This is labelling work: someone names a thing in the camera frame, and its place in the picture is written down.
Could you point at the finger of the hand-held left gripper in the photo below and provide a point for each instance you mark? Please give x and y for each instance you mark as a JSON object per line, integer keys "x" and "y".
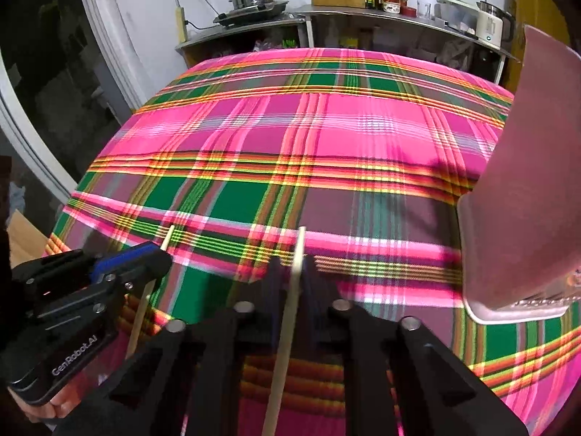
{"x": 122, "y": 256}
{"x": 145, "y": 265}

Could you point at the red bowl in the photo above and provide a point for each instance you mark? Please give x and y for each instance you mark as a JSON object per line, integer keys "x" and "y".
{"x": 409, "y": 11}

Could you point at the yellow power strip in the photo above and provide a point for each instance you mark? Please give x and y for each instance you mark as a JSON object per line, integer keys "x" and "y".
{"x": 180, "y": 25}

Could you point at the red lidded jar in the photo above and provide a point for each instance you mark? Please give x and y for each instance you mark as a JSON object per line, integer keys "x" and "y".
{"x": 389, "y": 2}
{"x": 403, "y": 1}

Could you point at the pink plastic utensil holder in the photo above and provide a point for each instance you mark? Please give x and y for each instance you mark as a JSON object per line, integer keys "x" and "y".
{"x": 522, "y": 190}

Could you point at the person's left hand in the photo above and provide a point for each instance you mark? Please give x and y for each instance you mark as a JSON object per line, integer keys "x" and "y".
{"x": 45, "y": 413}

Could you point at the black induction cooker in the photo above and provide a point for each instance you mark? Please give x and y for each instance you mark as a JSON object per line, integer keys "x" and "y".
{"x": 249, "y": 14}

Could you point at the white door frame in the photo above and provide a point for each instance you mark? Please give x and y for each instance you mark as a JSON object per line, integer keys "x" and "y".
{"x": 106, "y": 54}

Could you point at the tall steel table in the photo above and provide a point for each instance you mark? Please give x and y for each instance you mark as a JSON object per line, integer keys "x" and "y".
{"x": 386, "y": 20}

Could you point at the wooden chopstick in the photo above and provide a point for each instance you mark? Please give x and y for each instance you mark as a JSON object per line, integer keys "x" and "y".
{"x": 286, "y": 327}
{"x": 140, "y": 318}

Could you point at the green vegetables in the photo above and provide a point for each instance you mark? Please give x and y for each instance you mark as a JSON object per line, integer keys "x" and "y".
{"x": 289, "y": 43}

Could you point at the pink plaid tablecloth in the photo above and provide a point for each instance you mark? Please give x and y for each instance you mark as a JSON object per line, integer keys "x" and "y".
{"x": 295, "y": 145}

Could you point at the white electric kettle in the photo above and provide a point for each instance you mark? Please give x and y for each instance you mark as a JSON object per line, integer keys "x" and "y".
{"x": 490, "y": 27}

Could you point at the grey basin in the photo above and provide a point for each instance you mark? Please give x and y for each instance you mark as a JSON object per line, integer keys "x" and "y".
{"x": 454, "y": 11}

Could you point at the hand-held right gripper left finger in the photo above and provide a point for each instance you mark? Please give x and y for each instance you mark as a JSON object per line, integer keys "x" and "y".
{"x": 268, "y": 318}

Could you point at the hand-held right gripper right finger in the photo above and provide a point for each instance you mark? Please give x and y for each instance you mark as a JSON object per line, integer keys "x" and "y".
{"x": 313, "y": 309}

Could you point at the cardboard box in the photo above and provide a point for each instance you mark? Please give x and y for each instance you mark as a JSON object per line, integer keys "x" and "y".
{"x": 27, "y": 236}

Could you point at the clear drinking glass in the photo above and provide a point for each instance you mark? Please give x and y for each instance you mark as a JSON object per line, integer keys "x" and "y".
{"x": 424, "y": 10}

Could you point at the yellow wooden door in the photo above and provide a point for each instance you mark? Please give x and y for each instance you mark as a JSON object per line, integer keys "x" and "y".
{"x": 535, "y": 4}

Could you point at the low steel table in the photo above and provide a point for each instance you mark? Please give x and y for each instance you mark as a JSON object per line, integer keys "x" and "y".
{"x": 236, "y": 34}

